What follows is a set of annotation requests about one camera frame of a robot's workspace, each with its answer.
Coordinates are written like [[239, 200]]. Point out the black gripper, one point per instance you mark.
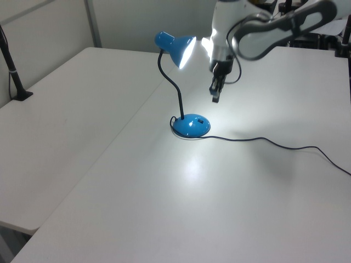
[[223, 67]]

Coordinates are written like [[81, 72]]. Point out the blue gooseneck desk lamp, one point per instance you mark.
[[190, 127]]

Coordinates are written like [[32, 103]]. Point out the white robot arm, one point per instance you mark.
[[260, 30]]

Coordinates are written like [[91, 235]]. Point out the white paper sheet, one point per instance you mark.
[[333, 27]]

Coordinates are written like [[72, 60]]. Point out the black clamped camera stand pole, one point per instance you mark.
[[345, 41]]

